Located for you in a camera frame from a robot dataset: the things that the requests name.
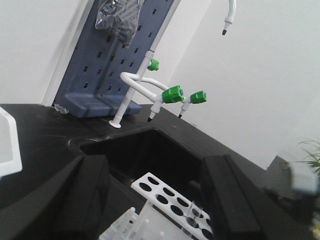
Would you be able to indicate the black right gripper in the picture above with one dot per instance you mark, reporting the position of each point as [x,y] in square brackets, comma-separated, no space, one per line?
[239,210]

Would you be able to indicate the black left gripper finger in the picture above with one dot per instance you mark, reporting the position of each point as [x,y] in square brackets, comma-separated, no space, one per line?
[69,206]

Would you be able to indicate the clear glass test tube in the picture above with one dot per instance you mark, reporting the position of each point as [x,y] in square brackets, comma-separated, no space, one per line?
[194,213]

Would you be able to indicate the white test tube rack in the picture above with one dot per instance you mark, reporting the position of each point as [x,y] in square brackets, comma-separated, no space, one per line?
[163,216]

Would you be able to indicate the grey-blue pegboard drying rack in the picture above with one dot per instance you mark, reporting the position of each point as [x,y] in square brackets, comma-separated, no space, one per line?
[91,86]

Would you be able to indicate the right white storage bin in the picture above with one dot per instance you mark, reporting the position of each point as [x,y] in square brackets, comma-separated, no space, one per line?
[10,157]

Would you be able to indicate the black lab sink basin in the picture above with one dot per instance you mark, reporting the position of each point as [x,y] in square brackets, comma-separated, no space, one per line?
[132,155]

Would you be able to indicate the green potted plant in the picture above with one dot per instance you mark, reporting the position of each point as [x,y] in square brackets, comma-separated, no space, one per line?
[311,148]

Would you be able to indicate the white lab faucet green knobs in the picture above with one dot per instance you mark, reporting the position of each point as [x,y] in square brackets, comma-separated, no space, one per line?
[169,95]

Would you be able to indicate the plastic bag of pegs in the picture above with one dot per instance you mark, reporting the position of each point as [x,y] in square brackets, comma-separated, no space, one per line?
[121,17]

